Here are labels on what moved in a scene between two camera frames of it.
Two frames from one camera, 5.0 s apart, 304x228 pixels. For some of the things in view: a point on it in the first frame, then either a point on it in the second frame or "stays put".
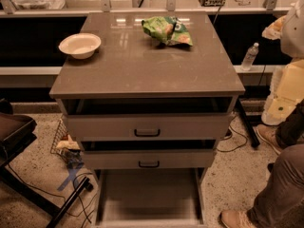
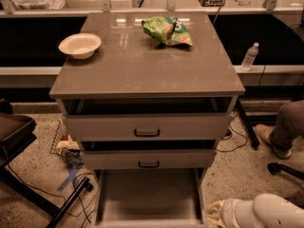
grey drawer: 149,198 stays put
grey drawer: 149,154 stays put
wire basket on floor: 65,146 stays put
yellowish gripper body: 294,35 -> 228,213
